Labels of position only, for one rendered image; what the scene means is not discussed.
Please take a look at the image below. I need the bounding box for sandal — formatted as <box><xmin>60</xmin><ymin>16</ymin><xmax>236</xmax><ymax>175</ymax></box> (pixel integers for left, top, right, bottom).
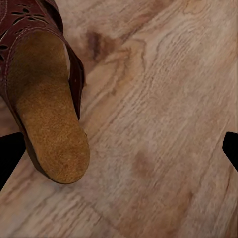
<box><xmin>0</xmin><ymin>0</ymin><xmax>90</xmax><ymax>184</ymax></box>

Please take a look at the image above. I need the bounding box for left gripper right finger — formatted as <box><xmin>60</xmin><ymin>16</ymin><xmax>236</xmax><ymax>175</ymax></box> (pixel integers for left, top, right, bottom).
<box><xmin>222</xmin><ymin>132</ymin><xmax>238</xmax><ymax>172</ymax></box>

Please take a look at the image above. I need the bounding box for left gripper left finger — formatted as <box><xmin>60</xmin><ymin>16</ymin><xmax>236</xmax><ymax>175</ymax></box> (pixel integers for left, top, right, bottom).
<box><xmin>0</xmin><ymin>132</ymin><xmax>26</xmax><ymax>192</ymax></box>

